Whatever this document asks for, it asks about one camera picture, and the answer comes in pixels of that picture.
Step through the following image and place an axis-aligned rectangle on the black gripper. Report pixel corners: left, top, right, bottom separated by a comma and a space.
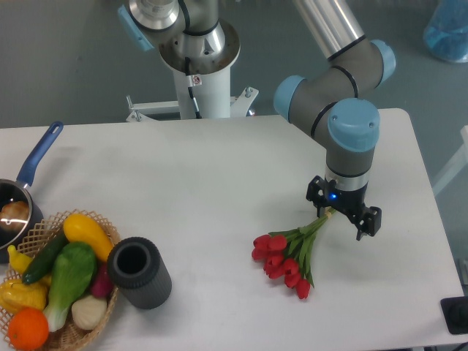
306, 175, 382, 241

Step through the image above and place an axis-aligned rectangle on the red tulip bouquet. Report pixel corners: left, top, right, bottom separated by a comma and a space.
251, 208, 336, 300

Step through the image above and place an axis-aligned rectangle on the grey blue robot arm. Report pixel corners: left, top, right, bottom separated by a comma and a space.
118, 1, 396, 237

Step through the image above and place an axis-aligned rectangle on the black device at edge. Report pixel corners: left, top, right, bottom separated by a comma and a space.
440, 296, 467, 335

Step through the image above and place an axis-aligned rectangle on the dark grey ribbed vase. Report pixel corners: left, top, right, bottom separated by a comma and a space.
107, 237, 172, 309

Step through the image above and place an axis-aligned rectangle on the purple radish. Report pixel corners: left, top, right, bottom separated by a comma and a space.
90, 264, 113, 298

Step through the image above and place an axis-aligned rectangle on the yellow squash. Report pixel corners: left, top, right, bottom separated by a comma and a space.
63, 214, 113, 262

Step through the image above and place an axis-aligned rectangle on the green bok choy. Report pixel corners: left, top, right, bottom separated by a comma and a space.
43, 242, 97, 333

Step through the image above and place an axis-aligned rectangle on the white garlic bulb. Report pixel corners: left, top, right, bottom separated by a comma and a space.
72, 295, 107, 331

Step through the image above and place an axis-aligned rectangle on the green cucumber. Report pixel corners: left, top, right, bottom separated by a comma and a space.
22, 232, 69, 284

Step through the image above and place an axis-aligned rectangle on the woven wicker basket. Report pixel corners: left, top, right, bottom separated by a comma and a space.
16, 209, 121, 350

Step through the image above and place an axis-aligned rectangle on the brown bread roll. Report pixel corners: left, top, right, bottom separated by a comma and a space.
1, 201, 29, 233

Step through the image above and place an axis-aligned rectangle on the yellow banana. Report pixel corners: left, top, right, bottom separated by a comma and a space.
7, 245, 33, 275

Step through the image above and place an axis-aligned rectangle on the orange fruit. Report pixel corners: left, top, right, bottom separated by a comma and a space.
7, 308, 49, 350

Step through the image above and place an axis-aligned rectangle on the yellow pepper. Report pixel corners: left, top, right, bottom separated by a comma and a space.
1, 279, 48, 314

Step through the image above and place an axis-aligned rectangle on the white frame at right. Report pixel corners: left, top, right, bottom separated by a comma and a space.
432, 125, 467, 197

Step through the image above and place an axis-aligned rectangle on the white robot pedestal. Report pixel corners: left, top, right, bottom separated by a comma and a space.
125, 18, 260, 124

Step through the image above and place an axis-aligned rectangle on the blue handled saucepan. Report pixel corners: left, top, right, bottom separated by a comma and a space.
1, 121, 64, 264

